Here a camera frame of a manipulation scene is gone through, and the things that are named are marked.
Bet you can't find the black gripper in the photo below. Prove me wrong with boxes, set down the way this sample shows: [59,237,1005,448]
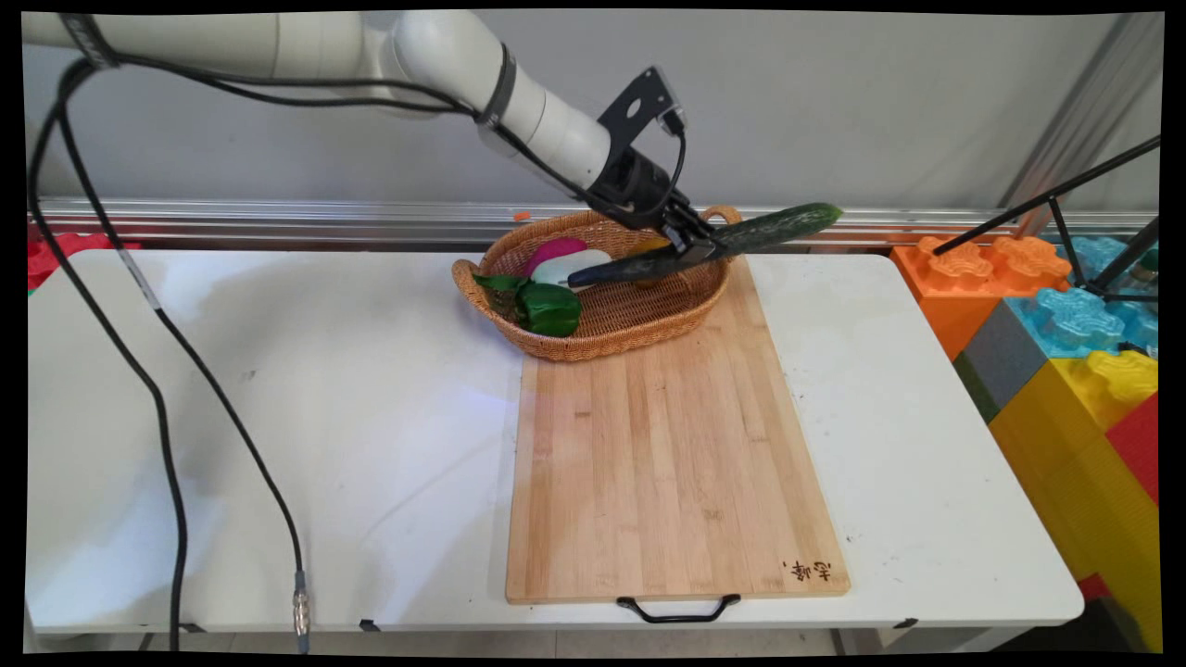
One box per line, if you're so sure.
[588,146,719,262]

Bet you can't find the dark green cucumber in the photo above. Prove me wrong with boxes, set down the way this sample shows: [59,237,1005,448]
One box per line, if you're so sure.
[567,202,845,289]

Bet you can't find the woven wicker basket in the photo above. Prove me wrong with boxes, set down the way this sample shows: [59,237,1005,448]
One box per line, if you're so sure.
[452,205,745,362]

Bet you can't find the white toy radish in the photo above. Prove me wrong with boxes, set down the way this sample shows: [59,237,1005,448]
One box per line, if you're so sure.
[530,248,613,289]

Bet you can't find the magenta toy vegetable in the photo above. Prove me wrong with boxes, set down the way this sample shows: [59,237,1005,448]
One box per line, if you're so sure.
[523,238,590,279]

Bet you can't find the green leafy toy vegetable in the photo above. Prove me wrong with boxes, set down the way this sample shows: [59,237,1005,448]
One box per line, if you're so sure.
[473,273,583,338]

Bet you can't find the wooden cutting board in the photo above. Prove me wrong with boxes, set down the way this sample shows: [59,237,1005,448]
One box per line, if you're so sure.
[505,250,852,605]

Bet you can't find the orange foam block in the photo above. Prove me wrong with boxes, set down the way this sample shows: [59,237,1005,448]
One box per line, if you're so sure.
[891,235,1073,362]

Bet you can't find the grey foam block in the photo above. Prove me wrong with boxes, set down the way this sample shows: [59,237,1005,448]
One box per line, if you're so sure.
[954,301,1050,422]

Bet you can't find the black tripod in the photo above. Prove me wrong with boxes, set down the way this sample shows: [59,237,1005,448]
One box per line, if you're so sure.
[931,136,1161,303]

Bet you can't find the blue foam block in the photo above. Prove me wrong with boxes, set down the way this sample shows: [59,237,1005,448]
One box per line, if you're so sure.
[1005,235,1159,359]

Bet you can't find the red foam block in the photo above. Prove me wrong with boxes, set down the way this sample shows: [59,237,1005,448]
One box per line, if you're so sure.
[28,233,142,294]
[1105,394,1160,506]

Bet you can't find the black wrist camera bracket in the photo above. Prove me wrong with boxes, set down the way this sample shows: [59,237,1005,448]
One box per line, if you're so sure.
[598,67,687,140]

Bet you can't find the aluminium frame post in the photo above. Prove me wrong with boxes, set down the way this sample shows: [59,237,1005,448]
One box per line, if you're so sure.
[999,14,1161,216]

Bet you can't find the aluminium rail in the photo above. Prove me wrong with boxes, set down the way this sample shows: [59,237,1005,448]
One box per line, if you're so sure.
[28,197,1159,251]

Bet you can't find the black cable with metal connector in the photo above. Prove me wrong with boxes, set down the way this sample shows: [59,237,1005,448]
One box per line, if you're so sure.
[51,93,312,654]

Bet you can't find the plain black cable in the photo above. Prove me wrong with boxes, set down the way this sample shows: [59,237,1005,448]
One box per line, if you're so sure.
[28,56,190,651]

